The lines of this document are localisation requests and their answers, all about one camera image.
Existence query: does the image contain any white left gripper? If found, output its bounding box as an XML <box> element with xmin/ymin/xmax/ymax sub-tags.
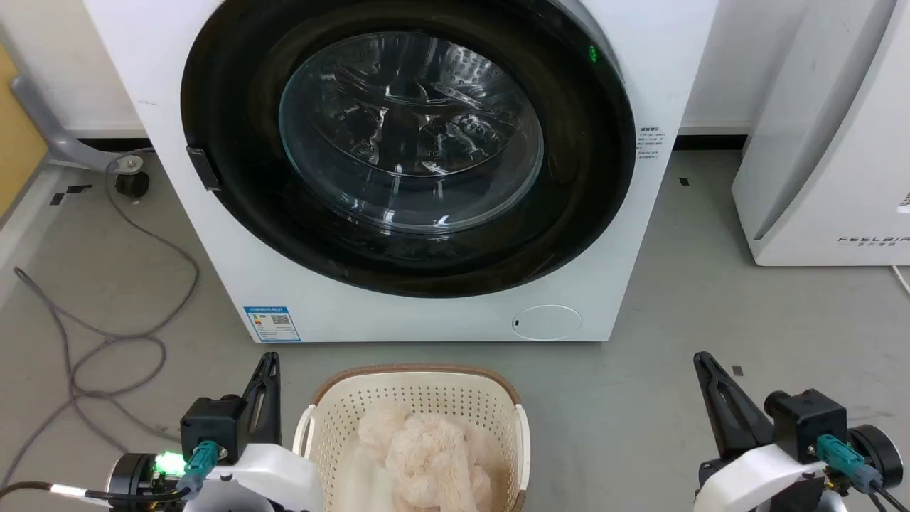
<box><xmin>188</xmin><ymin>353</ymin><xmax>324</xmax><ymax>512</ymax></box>

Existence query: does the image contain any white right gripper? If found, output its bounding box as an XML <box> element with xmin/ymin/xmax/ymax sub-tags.
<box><xmin>693</xmin><ymin>351</ymin><xmax>829</xmax><ymax>512</ymax></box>

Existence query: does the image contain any white front-load washing machine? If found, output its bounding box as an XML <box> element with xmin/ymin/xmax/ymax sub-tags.
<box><xmin>82</xmin><ymin>0</ymin><xmax>719</xmax><ymax>343</ymax></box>

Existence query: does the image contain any round black glass washer door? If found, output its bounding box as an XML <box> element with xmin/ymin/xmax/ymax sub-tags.
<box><xmin>180</xmin><ymin>0</ymin><xmax>637</xmax><ymax>298</ymax></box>

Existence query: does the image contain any blue energy label sticker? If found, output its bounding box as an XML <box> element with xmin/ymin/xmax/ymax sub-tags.
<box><xmin>243</xmin><ymin>306</ymin><xmax>301</xmax><ymax>343</ymax></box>

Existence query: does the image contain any cream perforated laundry basket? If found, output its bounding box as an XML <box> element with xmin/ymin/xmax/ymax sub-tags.
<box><xmin>293</xmin><ymin>364</ymin><xmax>530</xmax><ymax>512</ymax></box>

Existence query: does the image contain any beige fluffy plush toy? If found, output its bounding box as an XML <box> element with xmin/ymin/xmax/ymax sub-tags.
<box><xmin>334</xmin><ymin>398</ymin><xmax>509</xmax><ymax>512</ymax></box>

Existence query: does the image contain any round white filter cover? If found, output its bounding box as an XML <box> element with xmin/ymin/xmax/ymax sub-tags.
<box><xmin>512</xmin><ymin>305</ymin><xmax>584</xmax><ymax>341</ymax></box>

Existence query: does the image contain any black caster wheel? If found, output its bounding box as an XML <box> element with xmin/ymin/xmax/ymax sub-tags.
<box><xmin>114</xmin><ymin>155</ymin><xmax>151</xmax><ymax>200</ymax></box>

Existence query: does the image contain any white air purifier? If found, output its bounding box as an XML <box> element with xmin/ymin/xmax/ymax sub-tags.
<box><xmin>731</xmin><ymin>0</ymin><xmax>910</xmax><ymax>267</ymax></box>

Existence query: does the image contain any grey metal furniture leg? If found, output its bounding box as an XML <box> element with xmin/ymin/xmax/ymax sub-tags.
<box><xmin>11</xmin><ymin>75</ymin><xmax>118</xmax><ymax>171</ymax></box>

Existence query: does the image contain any yellow wooden board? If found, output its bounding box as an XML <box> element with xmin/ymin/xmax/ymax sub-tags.
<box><xmin>0</xmin><ymin>46</ymin><xmax>49</xmax><ymax>218</ymax></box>

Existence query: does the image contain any teal plug right gripper cable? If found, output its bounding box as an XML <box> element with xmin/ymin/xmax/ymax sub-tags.
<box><xmin>816</xmin><ymin>435</ymin><xmax>910</xmax><ymax>512</ymax></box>

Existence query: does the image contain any grey floor cable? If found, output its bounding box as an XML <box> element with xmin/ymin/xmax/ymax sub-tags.
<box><xmin>0</xmin><ymin>153</ymin><xmax>201</xmax><ymax>491</ymax></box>

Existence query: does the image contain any black rectangular plastic piece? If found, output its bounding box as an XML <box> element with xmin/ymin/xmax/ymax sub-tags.
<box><xmin>186</xmin><ymin>146</ymin><xmax>221</xmax><ymax>191</ymax></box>

